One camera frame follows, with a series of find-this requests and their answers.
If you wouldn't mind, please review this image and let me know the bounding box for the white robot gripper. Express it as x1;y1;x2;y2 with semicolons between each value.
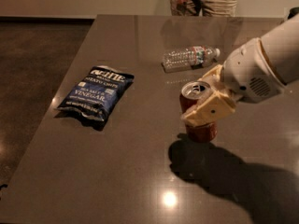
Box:
181;38;285;127

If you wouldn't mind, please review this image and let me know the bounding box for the person in khaki pants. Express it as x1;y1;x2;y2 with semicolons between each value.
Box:
170;0;238;17

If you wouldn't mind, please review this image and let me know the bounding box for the red coke can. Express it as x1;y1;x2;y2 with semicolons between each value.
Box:
179;81;217;143

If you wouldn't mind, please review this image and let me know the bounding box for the clear plastic water bottle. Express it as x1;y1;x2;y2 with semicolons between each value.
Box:
162;46;221;73

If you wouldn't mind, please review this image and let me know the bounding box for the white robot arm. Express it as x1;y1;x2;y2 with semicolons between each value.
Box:
181;15;299;127

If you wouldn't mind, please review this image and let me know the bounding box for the blue kettle chips bag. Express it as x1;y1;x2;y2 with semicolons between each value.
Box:
57;65;135;123

